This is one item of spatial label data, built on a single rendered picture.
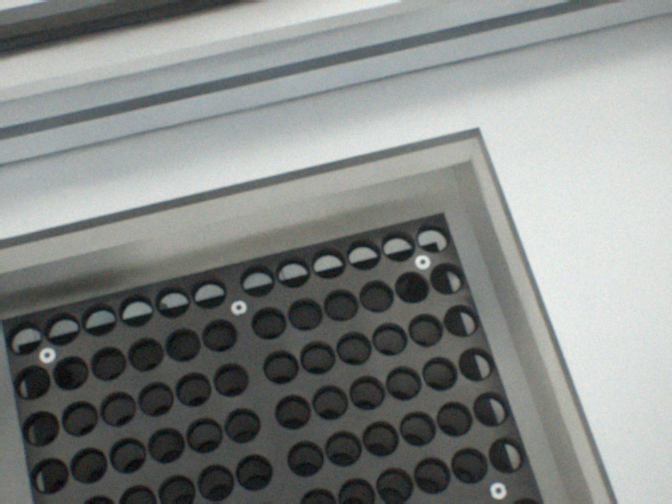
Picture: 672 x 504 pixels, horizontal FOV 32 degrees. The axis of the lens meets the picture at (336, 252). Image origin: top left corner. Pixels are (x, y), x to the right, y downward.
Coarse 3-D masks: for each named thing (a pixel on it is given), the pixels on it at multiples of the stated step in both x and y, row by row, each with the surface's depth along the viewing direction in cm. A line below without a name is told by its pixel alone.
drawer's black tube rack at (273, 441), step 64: (448, 256) 46; (128, 320) 48; (192, 320) 45; (256, 320) 46; (320, 320) 45; (384, 320) 45; (448, 320) 48; (64, 384) 47; (128, 384) 44; (192, 384) 47; (256, 384) 44; (320, 384) 44; (384, 384) 44; (448, 384) 47; (64, 448) 43; (128, 448) 46; (192, 448) 43; (256, 448) 43; (320, 448) 43; (384, 448) 47; (448, 448) 43
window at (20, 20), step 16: (0, 0) 37; (16, 0) 37; (32, 0) 38; (48, 0) 38; (64, 0) 38; (80, 0) 38; (96, 0) 38; (112, 0) 39; (128, 0) 39; (144, 0) 39; (0, 16) 38; (16, 16) 38; (32, 16) 38; (48, 16) 39; (64, 16) 39
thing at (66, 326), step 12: (252, 276) 52; (264, 276) 51; (204, 288) 51; (216, 288) 51; (168, 300) 51; (180, 300) 51; (108, 312) 51; (132, 312) 51; (144, 312) 51; (60, 324) 50; (72, 324) 50; (96, 324) 50; (36, 336) 50
